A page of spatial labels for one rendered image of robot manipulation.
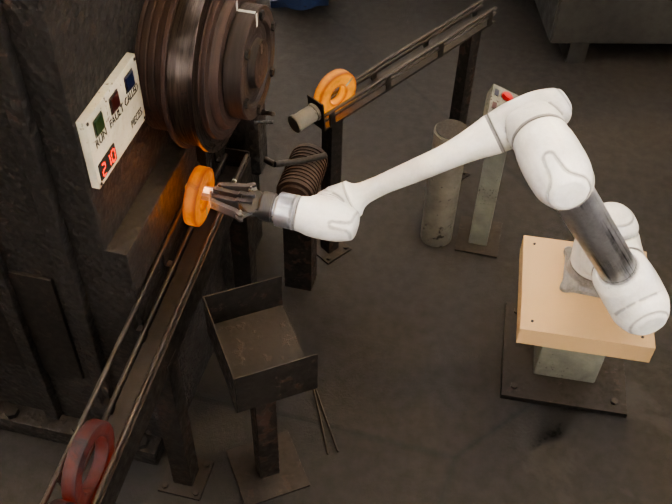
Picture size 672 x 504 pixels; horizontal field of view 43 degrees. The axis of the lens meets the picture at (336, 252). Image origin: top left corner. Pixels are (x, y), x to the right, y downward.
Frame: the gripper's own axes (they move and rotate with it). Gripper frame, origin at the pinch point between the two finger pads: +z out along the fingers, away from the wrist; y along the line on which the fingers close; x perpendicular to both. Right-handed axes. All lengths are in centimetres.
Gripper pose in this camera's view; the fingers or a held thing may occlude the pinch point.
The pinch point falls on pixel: (199, 191)
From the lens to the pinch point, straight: 220.8
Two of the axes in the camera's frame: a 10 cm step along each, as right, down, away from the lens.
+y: 2.3, -7.0, 6.7
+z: -9.7, -2.2, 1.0
